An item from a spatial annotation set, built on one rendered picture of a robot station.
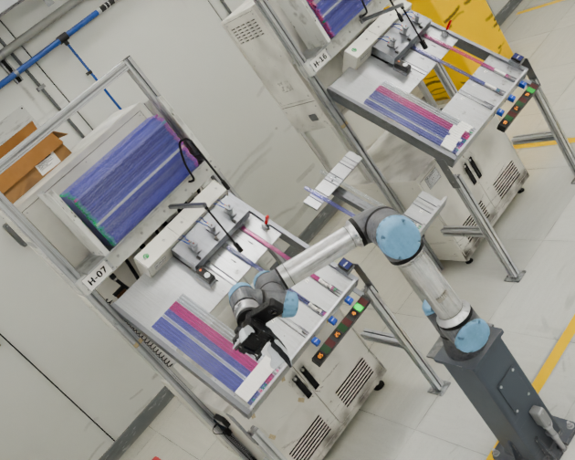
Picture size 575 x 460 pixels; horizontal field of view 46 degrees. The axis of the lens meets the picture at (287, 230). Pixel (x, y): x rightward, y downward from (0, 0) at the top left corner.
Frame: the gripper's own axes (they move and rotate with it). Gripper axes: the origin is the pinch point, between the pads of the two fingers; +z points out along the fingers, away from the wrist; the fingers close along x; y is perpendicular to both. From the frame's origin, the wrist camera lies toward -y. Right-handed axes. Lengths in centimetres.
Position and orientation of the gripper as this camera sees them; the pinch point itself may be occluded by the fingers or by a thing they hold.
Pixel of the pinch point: (268, 352)
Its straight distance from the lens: 165.6
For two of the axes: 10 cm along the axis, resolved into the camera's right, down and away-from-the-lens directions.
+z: 2.3, 3.8, -9.0
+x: -7.9, -4.7, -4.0
